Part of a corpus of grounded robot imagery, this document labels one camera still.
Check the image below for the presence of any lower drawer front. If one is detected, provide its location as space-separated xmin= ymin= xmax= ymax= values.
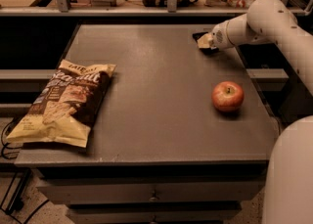
xmin=67 ymin=202 xmax=241 ymax=224

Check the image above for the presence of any black rxbar chocolate bar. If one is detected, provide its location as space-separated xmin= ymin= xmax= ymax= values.
xmin=193 ymin=32 xmax=218 ymax=54

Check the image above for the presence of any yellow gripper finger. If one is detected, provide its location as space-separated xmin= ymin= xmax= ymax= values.
xmin=197 ymin=32 xmax=213 ymax=49

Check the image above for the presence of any brown sea salt chip bag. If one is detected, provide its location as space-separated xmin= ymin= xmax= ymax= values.
xmin=7 ymin=60 xmax=115 ymax=148

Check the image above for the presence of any black cable left floor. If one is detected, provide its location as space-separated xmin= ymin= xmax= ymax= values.
xmin=0 ymin=116 xmax=21 ymax=160

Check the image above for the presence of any black metal stand left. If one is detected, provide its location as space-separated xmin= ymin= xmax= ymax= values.
xmin=0 ymin=167 xmax=31 ymax=215

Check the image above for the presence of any grey drawer cabinet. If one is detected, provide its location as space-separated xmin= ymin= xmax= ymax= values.
xmin=14 ymin=22 xmax=282 ymax=224

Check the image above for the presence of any grey metal shelf rail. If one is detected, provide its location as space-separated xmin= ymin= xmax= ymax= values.
xmin=0 ymin=0 xmax=248 ymax=17

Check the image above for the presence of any upper drawer front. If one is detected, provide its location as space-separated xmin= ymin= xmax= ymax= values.
xmin=37 ymin=179 xmax=265 ymax=205

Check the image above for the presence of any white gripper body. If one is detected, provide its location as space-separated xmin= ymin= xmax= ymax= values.
xmin=211 ymin=21 xmax=234 ymax=50

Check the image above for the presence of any red apple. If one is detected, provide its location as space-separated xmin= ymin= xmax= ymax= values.
xmin=211 ymin=81 xmax=245 ymax=112

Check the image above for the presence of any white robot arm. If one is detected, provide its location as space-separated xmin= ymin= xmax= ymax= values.
xmin=196 ymin=0 xmax=313 ymax=224

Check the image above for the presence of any drawer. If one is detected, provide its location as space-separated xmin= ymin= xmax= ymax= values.
xmin=37 ymin=179 xmax=265 ymax=205
xmin=67 ymin=202 xmax=241 ymax=224

